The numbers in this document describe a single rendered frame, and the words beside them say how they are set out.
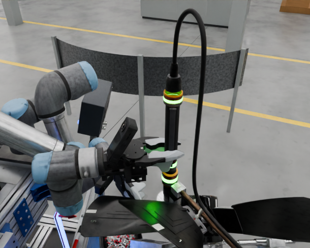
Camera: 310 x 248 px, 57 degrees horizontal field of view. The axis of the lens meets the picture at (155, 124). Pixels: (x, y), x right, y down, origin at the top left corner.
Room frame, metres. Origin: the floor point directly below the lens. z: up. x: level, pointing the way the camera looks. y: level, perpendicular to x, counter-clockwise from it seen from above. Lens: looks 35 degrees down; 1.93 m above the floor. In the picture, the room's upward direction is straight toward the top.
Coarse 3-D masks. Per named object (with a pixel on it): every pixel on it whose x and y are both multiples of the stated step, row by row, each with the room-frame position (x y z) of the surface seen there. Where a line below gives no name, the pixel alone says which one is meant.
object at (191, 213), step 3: (183, 207) 0.52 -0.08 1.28; (186, 207) 0.54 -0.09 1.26; (189, 207) 0.55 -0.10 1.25; (189, 210) 0.53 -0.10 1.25; (189, 213) 0.52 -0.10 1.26; (192, 213) 0.53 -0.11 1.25; (192, 216) 0.51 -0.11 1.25; (195, 219) 0.50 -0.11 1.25; (198, 219) 0.51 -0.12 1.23; (198, 222) 0.50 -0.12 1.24; (201, 222) 0.51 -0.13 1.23; (198, 225) 0.48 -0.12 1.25; (201, 225) 0.49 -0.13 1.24; (201, 228) 0.48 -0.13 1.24; (204, 228) 0.49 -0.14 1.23; (204, 231) 0.47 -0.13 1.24
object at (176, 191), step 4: (180, 184) 0.54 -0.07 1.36; (172, 188) 0.52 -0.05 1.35; (176, 188) 0.52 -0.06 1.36; (180, 188) 0.52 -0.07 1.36; (184, 188) 0.52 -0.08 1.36; (160, 192) 0.58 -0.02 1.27; (168, 192) 0.53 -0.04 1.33; (172, 192) 0.52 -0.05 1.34; (176, 192) 0.51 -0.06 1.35; (160, 196) 0.57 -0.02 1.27; (172, 196) 0.51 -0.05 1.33; (176, 196) 0.51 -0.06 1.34; (180, 196) 0.51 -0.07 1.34; (160, 200) 0.55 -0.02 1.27; (172, 200) 0.52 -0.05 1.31; (176, 200) 0.51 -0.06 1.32; (180, 200) 0.53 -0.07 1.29; (180, 204) 0.53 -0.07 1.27
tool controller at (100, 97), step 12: (108, 84) 1.36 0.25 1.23; (84, 96) 1.19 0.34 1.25; (96, 96) 1.21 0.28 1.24; (108, 96) 1.26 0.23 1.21; (84, 108) 1.14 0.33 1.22; (96, 108) 1.14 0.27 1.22; (84, 120) 1.14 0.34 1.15; (96, 120) 1.14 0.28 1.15; (84, 132) 1.14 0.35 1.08; (96, 132) 1.14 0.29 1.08
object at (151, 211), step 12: (132, 204) 0.42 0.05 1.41; (144, 204) 0.44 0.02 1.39; (156, 204) 0.46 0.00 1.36; (168, 204) 0.49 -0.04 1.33; (144, 216) 0.38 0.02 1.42; (156, 216) 0.40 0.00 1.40; (168, 216) 0.42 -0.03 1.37; (180, 216) 0.45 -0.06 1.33; (168, 228) 0.37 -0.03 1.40; (180, 228) 0.39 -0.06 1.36; (192, 228) 0.43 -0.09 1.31; (192, 240) 0.37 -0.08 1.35
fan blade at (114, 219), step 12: (96, 204) 0.62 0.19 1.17; (108, 204) 0.61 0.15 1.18; (120, 204) 0.61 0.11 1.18; (84, 216) 0.56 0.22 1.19; (96, 216) 0.56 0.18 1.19; (108, 216) 0.56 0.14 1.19; (120, 216) 0.56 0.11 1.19; (132, 216) 0.56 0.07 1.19; (84, 228) 0.50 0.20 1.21; (96, 228) 0.50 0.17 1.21; (108, 228) 0.51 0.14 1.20; (120, 228) 0.51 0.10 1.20; (132, 228) 0.51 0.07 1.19; (144, 228) 0.52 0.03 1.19
